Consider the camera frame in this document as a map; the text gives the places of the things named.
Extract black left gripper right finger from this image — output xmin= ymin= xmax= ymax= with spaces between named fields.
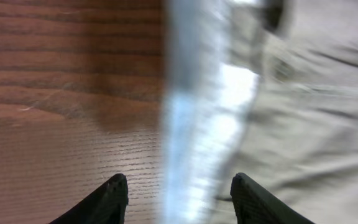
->
xmin=230 ymin=173 xmax=313 ymax=224

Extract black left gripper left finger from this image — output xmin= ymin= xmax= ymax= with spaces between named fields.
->
xmin=50 ymin=174 xmax=129 ymax=224

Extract khaki green shorts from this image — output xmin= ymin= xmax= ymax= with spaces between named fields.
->
xmin=157 ymin=0 xmax=358 ymax=223

